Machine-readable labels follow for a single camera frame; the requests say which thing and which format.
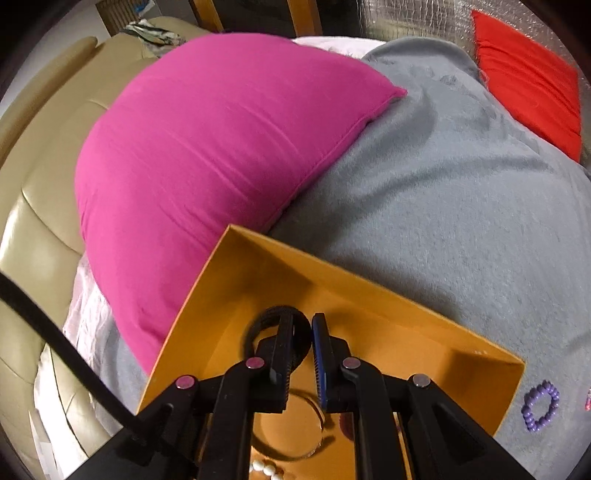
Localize black cable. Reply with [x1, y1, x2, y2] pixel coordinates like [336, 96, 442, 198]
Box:
[0, 272, 153, 444]

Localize beige leather sofa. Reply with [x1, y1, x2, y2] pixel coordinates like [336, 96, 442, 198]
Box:
[0, 16, 204, 462]

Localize dark brown hair tie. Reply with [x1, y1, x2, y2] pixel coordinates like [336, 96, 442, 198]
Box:
[242, 305, 312, 370]

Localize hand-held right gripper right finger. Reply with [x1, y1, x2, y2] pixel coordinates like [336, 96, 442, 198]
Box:
[311, 313, 523, 480]

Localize purple bead bracelet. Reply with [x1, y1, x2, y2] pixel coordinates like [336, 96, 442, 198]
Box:
[522, 380, 561, 433]

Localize thin clear bangle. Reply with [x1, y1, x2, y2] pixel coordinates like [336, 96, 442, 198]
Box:
[252, 390, 335, 460]

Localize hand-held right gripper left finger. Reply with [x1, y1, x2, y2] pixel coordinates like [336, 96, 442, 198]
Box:
[67, 311, 297, 480]

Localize orange cardboard box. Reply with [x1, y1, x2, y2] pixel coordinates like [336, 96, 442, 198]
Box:
[137, 224, 526, 480]

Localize wooden cabinet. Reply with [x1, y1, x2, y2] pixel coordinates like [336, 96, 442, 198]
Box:
[189, 0, 324, 38]

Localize red pillow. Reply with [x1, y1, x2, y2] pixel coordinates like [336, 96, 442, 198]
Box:
[471, 10, 583, 162]

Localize patterned cloth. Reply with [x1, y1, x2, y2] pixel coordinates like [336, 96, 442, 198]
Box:
[124, 21, 185, 47]

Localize pink pillow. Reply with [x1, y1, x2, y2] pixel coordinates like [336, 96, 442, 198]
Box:
[74, 32, 408, 374]

